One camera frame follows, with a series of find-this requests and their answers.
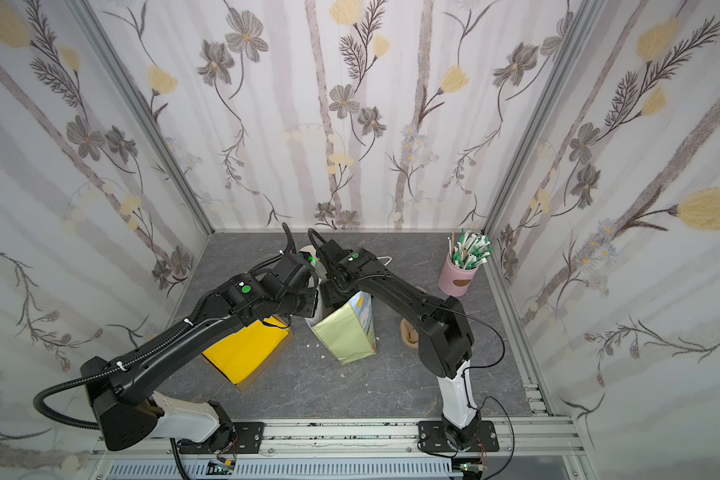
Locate green white paper bag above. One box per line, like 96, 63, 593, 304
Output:
306, 261, 377, 365

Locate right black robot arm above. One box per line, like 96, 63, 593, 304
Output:
307, 229, 482, 450

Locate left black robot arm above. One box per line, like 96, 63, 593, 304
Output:
33, 238, 318, 454

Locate yellow napkins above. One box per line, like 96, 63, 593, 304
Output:
202, 317, 292, 385

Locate brown pulp cup carrier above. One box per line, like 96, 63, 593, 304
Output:
400, 318, 420, 349

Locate pink straw holder cup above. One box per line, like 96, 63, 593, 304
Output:
438, 255, 477, 298

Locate green white wrapped straws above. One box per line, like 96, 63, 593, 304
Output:
447, 230, 493, 270

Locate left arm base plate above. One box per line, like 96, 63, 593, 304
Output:
177, 422, 265, 455

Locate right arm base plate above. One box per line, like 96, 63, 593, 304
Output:
417, 420, 500, 456

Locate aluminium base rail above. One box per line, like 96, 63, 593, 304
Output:
81, 417, 596, 479

